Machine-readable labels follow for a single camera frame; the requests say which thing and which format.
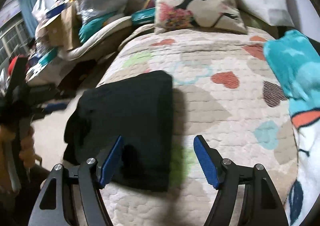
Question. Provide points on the blue box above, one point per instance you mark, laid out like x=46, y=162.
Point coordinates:
x=56, y=12

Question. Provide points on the beige padded mat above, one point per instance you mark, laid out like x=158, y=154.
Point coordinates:
x=100, y=43

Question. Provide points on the black pants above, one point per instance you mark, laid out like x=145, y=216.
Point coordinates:
x=130, y=116

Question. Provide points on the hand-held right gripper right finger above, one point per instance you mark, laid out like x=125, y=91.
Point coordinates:
x=206, y=161

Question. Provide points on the person's left hand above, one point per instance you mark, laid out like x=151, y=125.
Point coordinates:
x=27, y=146

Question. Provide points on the white plastic bag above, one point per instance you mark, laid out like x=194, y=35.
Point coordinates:
x=40, y=9

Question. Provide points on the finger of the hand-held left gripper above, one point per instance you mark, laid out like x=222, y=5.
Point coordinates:
x=53, y=108

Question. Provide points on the clear plastic bag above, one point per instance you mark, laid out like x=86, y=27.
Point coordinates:
x=100, y=3

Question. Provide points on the turquoise and white fleece blanket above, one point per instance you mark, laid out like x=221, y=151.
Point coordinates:
x=292, y=65

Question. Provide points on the blue curtain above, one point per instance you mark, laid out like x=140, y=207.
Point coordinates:
x=30, y=10

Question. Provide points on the brown cardboard box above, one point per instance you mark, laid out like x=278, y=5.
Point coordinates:
x=60, y=33

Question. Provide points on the teal cloth bundle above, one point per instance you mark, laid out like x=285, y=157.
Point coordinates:
x=92, y=28

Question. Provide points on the quilted heart print bedspread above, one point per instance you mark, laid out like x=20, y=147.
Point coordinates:
x=212, y=106

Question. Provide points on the teal and white box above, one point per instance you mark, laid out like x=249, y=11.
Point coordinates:
x=43, y=62

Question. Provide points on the floral silhouette print cushion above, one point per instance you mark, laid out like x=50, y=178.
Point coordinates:
x=200, y=10

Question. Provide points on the teal tissue pack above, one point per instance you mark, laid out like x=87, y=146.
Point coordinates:
x=143, y=15

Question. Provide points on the barred window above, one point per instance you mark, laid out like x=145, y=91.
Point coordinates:
x=12, y=38

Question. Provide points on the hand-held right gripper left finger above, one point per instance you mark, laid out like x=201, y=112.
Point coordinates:
x=111, y=163

